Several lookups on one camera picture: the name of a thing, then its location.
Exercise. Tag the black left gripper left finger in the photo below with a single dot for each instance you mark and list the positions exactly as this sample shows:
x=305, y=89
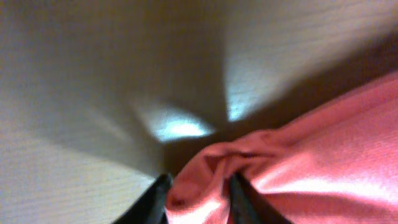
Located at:
x=149, y=208

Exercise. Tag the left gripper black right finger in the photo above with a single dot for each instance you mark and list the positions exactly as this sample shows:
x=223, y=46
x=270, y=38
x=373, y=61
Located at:
x=246, y=207

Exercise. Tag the red printed t-shirt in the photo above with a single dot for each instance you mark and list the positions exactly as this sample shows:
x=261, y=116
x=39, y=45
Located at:
x=335, y=164

